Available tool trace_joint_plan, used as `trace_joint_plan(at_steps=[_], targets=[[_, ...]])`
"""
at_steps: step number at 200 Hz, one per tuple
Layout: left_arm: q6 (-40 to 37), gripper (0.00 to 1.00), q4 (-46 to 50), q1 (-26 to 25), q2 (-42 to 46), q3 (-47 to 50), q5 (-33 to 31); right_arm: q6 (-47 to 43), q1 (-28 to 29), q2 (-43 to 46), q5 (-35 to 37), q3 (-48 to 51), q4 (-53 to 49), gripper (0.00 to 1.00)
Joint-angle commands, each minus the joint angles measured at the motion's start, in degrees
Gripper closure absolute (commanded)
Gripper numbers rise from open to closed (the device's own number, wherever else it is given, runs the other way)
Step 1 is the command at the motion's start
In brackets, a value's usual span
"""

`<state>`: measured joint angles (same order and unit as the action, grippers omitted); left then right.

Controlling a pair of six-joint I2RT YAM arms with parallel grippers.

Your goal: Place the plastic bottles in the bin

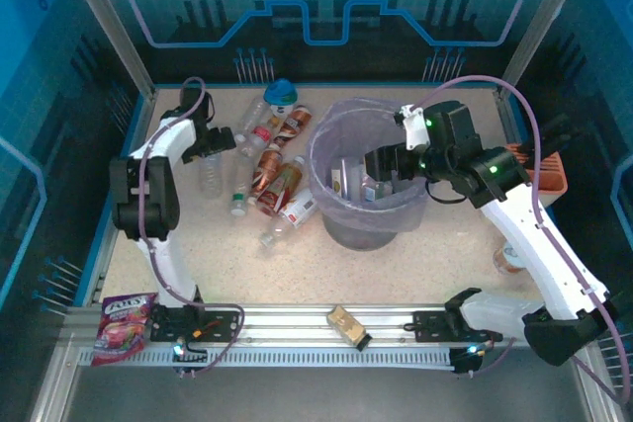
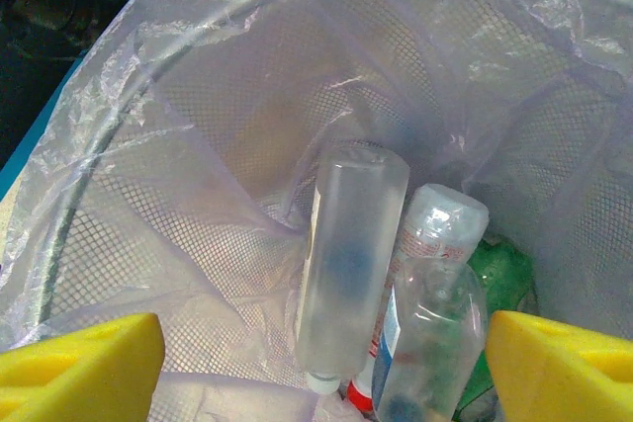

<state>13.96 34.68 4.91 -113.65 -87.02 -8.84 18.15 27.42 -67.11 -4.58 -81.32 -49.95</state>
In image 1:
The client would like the orange plastic rack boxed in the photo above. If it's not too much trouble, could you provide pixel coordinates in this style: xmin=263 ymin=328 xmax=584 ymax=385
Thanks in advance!
xmin=508 ymin=142 xmax=569 ymax=206

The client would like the aluminium front rail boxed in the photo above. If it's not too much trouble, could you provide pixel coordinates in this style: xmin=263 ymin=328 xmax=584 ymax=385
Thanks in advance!
xmin=62 ymin=302 xmax=597 ymax=347

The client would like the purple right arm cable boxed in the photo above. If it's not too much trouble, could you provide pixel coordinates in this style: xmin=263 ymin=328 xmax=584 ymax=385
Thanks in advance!
xmin=417 ymin=74 xmax=633 ymax=408

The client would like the orange tea bottle red label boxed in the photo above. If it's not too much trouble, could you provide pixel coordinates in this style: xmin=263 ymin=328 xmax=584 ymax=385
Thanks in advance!
xmin=256 ymin=155 xmax=306 ymax=218

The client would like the aluminium frame post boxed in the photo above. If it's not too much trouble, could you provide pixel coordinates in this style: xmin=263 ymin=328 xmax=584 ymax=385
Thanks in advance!
xmin=53 ymin=0 xmax=157 ymax=97
xmin=496 ymin=0 xmax=597 ymax=97

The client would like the tan block with black end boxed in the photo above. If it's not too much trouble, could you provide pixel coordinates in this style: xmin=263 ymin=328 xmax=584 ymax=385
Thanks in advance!
xmin=325 ymin=305 xmax=373 ymax=353

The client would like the plain clear plastic bottle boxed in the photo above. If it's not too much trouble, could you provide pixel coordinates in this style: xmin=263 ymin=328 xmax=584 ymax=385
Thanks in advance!
xmin=239 ymin=97 xmax=272 ymax=132

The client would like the black plastic object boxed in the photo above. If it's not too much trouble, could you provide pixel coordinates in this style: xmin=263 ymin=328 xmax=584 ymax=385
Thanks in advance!
xmin=536 ymin=113 xmax=585 ymax=161

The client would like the purple candy bag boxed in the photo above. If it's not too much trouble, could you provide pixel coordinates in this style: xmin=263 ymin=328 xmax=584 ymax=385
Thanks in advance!
xmin=91 ymin=292 xmax=158 ymax=368

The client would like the blue label bottle blue cap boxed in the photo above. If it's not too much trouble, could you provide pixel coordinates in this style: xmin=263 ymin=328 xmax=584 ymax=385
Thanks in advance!
xmin=360 ymin=177 xmax=395 ymax=201

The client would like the short brown label bottle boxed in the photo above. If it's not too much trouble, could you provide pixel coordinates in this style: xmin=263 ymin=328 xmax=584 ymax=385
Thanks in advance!
xmin=270 ymin=104 xmax=314 ymax=149

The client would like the clear bottle with green cap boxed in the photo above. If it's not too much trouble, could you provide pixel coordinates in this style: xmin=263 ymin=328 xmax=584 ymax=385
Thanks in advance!
xmin=228 ymin=154 xmax=254 ymax=218

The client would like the small clear bottle white cap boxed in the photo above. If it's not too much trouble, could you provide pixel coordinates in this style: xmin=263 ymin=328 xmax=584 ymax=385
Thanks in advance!
xmin=259 ymin=216 xmax=294 ymax=249

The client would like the large clear crushed bottle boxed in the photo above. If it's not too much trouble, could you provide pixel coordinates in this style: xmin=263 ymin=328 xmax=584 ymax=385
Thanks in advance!
xmin=341 ymin=157 xmax=365 ymax=199

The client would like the clear cup with orange drink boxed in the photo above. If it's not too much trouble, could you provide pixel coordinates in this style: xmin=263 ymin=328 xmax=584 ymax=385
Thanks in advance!
xmin=493 ymin=241 xmax=528 ymax=275

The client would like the white cup with blue lid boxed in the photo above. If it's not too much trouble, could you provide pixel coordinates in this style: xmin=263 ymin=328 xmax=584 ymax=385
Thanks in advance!
xmin=263 ymin=78 xmax=300 ymax=120

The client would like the slotted cable duct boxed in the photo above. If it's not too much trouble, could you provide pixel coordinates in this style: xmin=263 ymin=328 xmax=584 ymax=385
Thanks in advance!
xmin=77 ymin=345 xmax=459 ymax=370

